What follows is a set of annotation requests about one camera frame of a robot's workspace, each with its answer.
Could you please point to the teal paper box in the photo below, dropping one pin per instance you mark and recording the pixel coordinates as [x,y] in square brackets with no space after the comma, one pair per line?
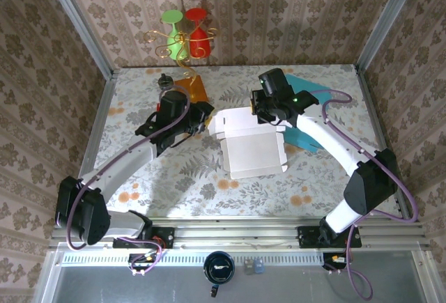
[301,141]

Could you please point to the white paper box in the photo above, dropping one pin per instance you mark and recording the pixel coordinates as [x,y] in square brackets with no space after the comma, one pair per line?
[251,153]

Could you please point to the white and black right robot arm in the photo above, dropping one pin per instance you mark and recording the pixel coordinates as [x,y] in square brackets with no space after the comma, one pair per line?
[327,139]

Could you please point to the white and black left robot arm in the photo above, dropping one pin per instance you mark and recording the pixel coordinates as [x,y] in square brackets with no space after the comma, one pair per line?
[122,170]

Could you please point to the small glass jar, black lid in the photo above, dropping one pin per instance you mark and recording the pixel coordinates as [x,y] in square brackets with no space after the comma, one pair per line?
[165,81]

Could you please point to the red plastic wine glass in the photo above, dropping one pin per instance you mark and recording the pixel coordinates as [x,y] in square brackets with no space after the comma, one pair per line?
[198,42]

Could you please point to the green plastic wine glass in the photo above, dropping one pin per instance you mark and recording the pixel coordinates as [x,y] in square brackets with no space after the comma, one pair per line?
[173,42]

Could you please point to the floral patterned table cover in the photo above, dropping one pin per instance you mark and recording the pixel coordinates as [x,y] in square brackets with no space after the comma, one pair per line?
[244,195]

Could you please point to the black round mug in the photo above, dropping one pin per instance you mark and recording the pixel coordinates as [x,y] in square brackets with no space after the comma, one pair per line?
[219,259]

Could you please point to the small grey clip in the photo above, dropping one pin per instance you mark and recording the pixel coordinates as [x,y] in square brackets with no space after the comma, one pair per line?
[248,267]

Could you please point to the black power connector block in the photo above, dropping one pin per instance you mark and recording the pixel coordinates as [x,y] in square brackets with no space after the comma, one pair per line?
[134,257]
[329,257]

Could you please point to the small blue clip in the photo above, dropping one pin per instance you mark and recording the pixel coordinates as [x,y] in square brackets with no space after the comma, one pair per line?
[259,266]

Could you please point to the grey metal lower shelf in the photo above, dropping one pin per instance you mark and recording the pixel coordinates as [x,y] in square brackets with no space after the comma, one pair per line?
[104,285]

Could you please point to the aluminium table side rail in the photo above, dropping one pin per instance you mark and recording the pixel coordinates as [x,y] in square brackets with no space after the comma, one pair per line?
[103,104]
[372,108]

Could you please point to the aluminium table end rail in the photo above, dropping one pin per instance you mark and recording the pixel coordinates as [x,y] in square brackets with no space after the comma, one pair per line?
[237,233]

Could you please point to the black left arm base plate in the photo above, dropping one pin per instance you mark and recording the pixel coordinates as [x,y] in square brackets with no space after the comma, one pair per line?
[167,237]

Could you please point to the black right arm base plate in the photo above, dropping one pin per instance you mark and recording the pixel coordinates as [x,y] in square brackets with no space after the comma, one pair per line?
[306,237]

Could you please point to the aluminium frame post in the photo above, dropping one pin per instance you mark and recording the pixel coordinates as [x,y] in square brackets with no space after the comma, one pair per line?
[79,21]
[386,21]

